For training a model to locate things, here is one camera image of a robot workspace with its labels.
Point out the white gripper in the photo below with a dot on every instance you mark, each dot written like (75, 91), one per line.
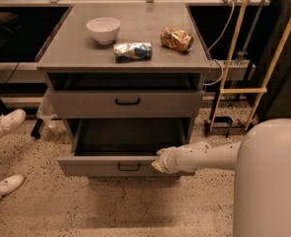
(170, 159)

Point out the grey drawer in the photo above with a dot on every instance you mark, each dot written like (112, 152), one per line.
(125, 104)
(122, 147)

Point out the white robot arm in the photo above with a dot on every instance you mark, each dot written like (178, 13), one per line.
(262, 166)

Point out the grey top drawer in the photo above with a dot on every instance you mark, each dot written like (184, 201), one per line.
(125, 104)

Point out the grey drawer cabinet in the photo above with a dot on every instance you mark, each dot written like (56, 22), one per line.
(126, 79)

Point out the crushed blue silver can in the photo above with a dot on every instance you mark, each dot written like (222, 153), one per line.
(130, 51)

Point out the clear plastic bag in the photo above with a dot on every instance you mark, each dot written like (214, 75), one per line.
(48, 115)

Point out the crushed gold can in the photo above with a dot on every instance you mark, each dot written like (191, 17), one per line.
(177, 39)

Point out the white ceramic bowl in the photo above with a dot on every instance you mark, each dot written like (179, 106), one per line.
(104, 30)

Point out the white sneaker upper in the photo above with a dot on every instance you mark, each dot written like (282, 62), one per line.
(11, 121)

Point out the white sneaker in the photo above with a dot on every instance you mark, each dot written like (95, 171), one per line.
(10, 184)
(11, 121)

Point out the white sneaker lower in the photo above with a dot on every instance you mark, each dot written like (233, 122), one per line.
(10, 184)

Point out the grey cable tray rail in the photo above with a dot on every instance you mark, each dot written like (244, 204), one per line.
(237, 72)

